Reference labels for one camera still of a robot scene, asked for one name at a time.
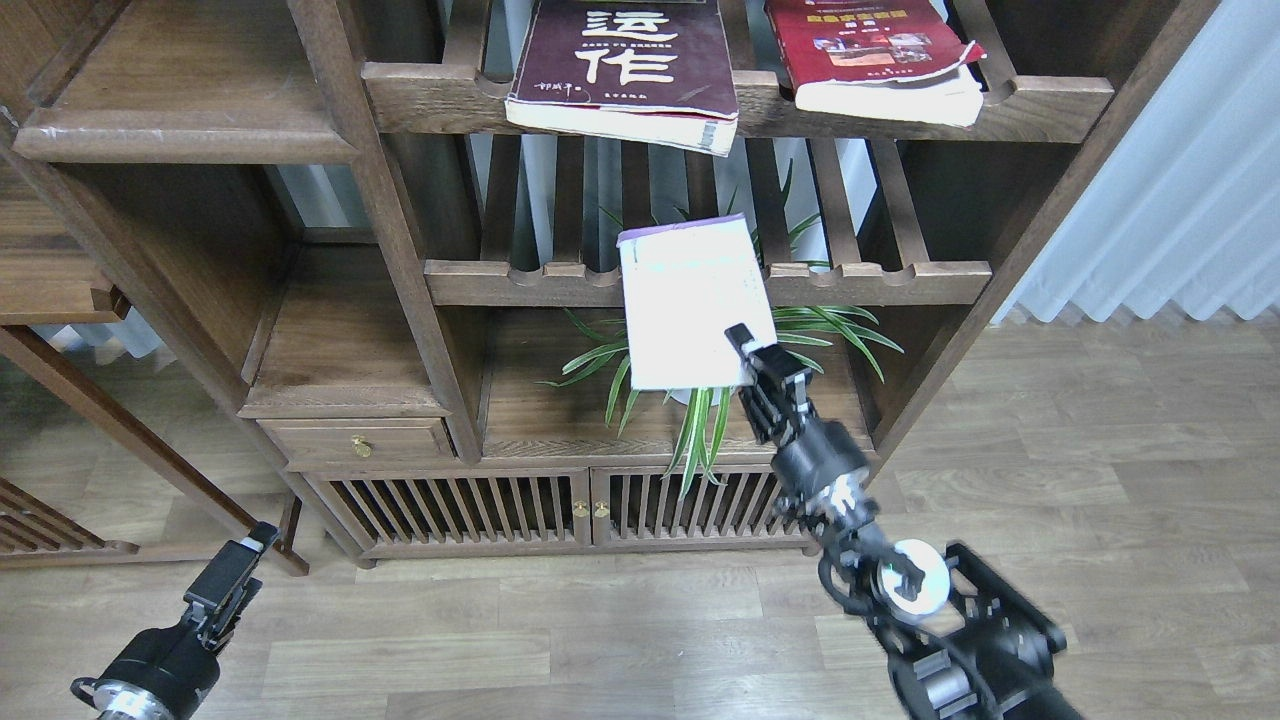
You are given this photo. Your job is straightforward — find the dark wooden bookshelf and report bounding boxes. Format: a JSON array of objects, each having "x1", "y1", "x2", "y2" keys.
[{"x1": 3, "y1": 1, "x2": 1217, "y2": 568}]

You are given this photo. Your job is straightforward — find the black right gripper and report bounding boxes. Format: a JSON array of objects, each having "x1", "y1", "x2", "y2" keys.
[{"x1": 724, "y1": 323, "x2": 873, "y2": 536}]

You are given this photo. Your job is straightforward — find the slatted cabinet door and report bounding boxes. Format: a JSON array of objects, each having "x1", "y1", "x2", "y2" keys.
[
  {"x1": 305, "y1": 469, "x2": 593, "y2": 562},
  {"x1": 571, "y1": 465, "x2": 812, "y2": 552}
]

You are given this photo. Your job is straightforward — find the small wooden drawer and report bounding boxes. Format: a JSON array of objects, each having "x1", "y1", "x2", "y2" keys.
[{"x1": 259, "y1": 416, "x2": 453, "y2": 471}]

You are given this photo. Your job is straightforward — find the white pleated curtain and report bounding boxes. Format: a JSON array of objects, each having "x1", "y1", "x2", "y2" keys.
[{"x1": 993, "y1": 1, "x2": 1279, "y2": 323}]

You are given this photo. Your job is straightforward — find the red cover book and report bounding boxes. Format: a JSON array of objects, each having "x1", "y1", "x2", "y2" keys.
[{"x1": 764, "y1": 1, "x2": 986, "y2": 128}]

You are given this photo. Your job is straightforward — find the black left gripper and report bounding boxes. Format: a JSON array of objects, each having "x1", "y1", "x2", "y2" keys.
[{"x1": 70, "y1": 521, "x2": 280, "y2": 719}]

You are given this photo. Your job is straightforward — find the brass drawer knob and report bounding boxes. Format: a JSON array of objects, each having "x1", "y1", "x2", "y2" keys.
[{"x1": 351, "y1": 434, "x2": 374, "y2": 457}]

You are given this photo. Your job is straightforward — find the green spider plant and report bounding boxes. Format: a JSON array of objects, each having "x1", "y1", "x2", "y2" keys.
[{"x1": 545, "y1": 165, "x2": 904, "y2": 501}]

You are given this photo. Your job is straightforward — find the white plant pot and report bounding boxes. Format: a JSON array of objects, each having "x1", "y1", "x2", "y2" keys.
[{"x1": 666, "y1": 387, "x2": 737, "y2": 407}]

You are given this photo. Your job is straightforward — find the left slatted cabinet door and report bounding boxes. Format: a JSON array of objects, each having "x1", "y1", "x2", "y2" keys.
[{"x1": 305, "y1": 469, "x2": 593, "y2": 562}]

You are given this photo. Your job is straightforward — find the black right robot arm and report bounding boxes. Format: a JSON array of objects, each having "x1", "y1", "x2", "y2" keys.
[{"x1": 726, "y1": 324, "x2": 1080, "y2": 719}]

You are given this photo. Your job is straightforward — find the right slatted cabinet door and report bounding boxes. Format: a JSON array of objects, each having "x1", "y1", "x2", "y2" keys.
[{"x1": 571, "y1": 465, "x2": 812, "y2": 552}]

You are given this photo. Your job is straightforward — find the maroon book white characters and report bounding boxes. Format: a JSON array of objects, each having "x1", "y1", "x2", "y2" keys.
[{"x1": 504, "y1": 1, "x2": 739, "y2": 158}]

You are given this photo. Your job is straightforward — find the white lavender book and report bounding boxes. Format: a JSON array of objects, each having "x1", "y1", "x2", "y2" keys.
[{"x1": 617, "y1": 213, "x2": 777, "y2": 391}]

